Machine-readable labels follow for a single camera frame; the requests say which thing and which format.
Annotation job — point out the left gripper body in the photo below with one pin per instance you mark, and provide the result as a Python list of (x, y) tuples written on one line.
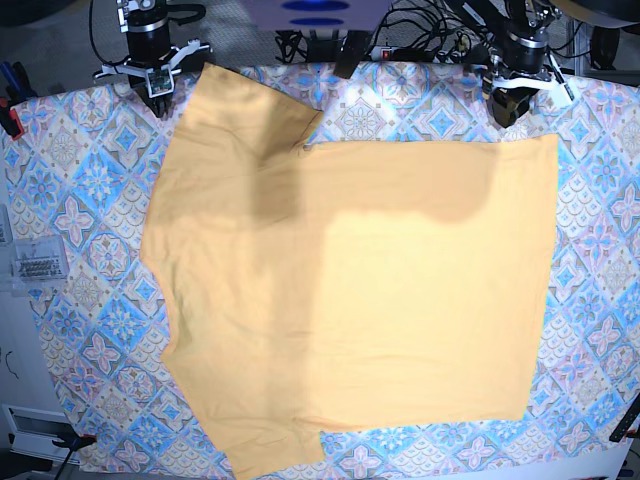
[(522, 71)]

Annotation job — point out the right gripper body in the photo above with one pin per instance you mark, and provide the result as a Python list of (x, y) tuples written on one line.
[(150, 50)]

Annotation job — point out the yellow T-shirt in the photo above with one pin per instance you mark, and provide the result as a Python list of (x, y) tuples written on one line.
[(343, 286)]

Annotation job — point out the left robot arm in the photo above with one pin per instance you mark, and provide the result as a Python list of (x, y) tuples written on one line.
[(523, 22)]

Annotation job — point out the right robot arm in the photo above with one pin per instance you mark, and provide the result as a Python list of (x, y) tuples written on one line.
[(151, 15)]

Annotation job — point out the patterned blue tablecloth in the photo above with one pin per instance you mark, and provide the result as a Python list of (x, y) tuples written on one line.
[(90, 347)]

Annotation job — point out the white power strip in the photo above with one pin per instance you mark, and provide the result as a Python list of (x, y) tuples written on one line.
[(402, 54)]

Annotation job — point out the red black clamp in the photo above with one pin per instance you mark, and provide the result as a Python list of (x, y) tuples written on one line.
[(10, 121)]

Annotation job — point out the clear plastic screw box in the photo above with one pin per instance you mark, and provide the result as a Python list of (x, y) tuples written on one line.
[(39, 263)]

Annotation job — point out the black clamp bar right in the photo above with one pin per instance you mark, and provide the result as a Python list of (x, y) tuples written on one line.
[(624, 429)]

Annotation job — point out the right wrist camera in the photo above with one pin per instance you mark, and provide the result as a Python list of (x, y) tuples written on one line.
[(159, 82)]

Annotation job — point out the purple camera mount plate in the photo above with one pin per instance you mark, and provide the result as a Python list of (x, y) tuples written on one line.
[(275, 15)]

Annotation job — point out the black bracket under mount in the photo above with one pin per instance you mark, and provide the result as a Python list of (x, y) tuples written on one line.
[(353, 49)]

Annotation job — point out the orange handled clamp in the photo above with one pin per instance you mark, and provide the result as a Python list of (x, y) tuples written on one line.
[(73, 442)]

